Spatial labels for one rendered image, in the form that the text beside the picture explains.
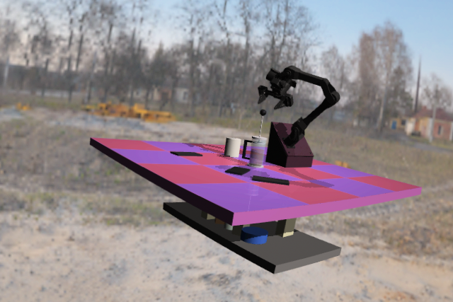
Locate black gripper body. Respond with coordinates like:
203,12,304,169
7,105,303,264
258,85,294,107

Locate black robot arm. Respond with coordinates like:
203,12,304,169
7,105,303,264
266,66,340,149

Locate beige cylinder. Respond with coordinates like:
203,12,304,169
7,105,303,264
224,137,241,158

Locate dark blue short cylinder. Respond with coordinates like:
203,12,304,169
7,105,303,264
240,226,268,245

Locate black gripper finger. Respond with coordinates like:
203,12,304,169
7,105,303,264
258,89,265,104
274,96,289,110

